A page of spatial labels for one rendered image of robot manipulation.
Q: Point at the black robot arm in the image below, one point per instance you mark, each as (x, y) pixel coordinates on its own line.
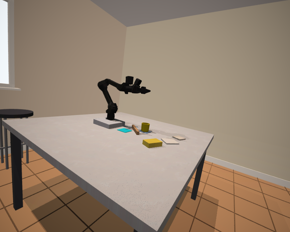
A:
(112, 107)

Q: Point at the beige flat square tile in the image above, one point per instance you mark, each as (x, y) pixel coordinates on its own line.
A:
(179, 138)
(169, 141)

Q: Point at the yellow rectangular block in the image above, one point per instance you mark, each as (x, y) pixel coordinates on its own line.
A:
(150, 143)

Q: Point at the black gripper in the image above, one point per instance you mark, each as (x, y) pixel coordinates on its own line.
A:
(137, 89)

